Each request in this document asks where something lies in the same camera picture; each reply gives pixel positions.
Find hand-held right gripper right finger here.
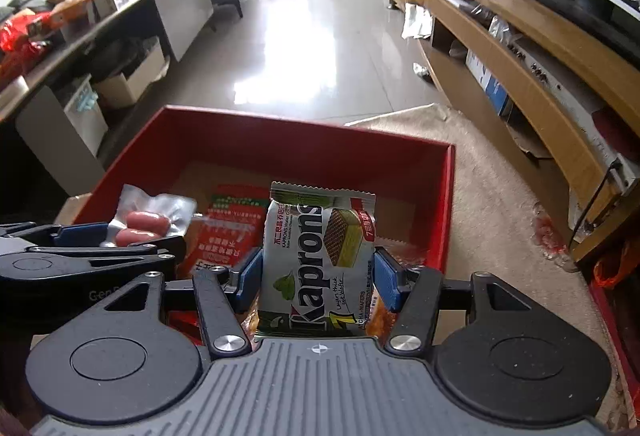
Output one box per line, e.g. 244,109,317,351
374,248,551,361

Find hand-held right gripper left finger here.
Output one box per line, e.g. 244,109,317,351
87,248,264,361

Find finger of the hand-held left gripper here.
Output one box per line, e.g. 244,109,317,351
0,222,132,247
0,236,187,291

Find red green snack packet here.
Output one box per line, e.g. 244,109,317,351
177,185,271,279

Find clear sausage packet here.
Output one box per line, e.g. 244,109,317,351
100,185,198,249

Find green white wafer packet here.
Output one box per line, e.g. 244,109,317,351
255,181,377,342

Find red cardboard box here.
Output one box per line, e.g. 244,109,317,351
82,104,457,277

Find beige floral tablecloth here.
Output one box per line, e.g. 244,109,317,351
345,103,628,436

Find light blue bag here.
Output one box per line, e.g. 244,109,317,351
62,76,109,157

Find white storage box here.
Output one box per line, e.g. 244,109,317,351
92,38,171,109

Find red packets on desk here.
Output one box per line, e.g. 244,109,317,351
0,10,54,81

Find dark long desk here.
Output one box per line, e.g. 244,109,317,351
0,0,202,123

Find blue white box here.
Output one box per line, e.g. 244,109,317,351
465,48,514,117

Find orange plastic bag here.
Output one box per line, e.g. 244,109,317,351
592,241,640,289

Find white plastic bag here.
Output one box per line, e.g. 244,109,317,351
401,3,434,40

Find silver media device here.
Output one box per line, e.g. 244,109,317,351
505,36,627,187

